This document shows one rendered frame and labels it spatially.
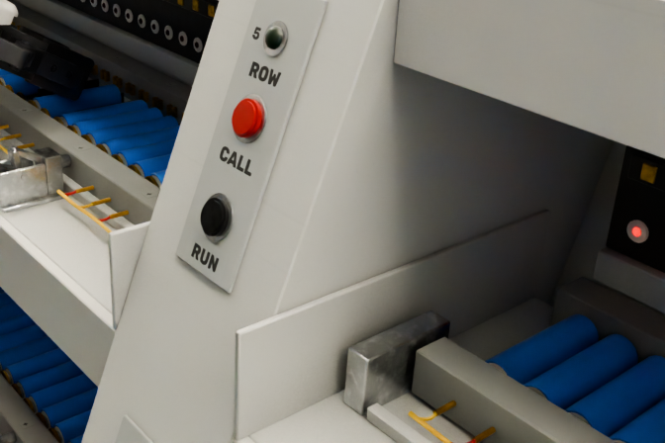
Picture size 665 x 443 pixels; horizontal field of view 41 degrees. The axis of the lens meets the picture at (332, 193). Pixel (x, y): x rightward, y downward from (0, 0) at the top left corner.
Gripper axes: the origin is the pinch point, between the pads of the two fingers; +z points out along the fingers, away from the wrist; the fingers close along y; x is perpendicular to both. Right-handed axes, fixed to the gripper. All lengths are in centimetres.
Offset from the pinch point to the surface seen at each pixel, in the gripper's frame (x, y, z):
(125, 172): 3.2, -15.2, -0.7
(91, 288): 8.2, -22.4, -4.4
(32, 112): 3.3, -2.9, -1.1
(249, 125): -2.8, -31.8, -7.5
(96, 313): 8.6, -24.7, -5.1
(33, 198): 7.0, -11.6, -3.3
